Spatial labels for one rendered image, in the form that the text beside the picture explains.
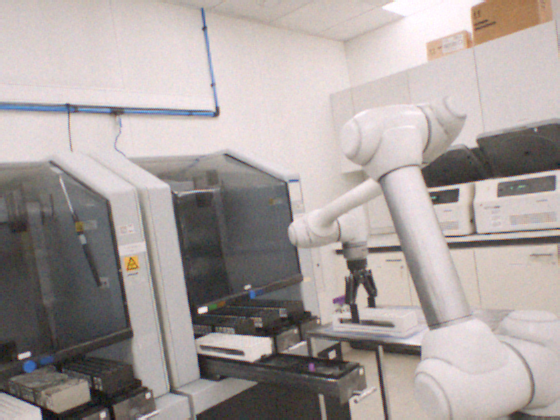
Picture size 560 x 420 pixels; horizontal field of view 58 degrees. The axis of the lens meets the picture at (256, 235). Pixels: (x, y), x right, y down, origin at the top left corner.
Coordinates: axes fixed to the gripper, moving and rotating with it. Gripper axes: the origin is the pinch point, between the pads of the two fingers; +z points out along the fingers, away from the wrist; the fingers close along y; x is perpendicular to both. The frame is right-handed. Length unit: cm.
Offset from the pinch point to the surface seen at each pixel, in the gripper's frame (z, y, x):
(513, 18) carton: -143, 225, 11
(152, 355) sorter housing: 0, -65, 39
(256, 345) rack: 1.5, -39.5, 15.6
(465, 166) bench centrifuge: -51, 223, 55
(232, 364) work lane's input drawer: 7, -45, 23
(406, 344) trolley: 6.0, -10.9, -22.5
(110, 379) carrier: 2, -81, 37
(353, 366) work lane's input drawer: 6.1, -33.9, -18.7
